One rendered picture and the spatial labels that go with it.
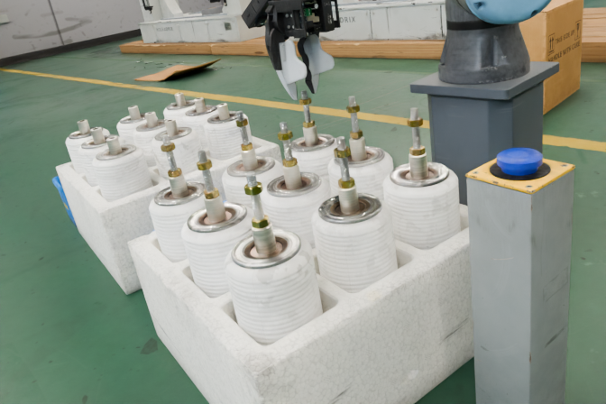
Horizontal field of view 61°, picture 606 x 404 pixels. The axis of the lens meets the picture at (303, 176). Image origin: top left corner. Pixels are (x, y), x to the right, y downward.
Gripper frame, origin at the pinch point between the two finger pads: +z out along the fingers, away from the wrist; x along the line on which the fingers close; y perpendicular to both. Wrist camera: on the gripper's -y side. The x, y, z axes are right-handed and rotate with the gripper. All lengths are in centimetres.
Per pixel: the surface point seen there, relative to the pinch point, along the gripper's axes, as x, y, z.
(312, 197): -13.8, 15.6, 9.9
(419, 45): 161, -98, 28
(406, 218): -7.2, 25.2, 13.3
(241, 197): -15.9, 1.6, 12.2
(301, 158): -4.2, 2.6, 10.1
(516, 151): -8.4, 40.2, 1.4
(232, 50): 160, -263, 31
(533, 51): 96, -9, 16
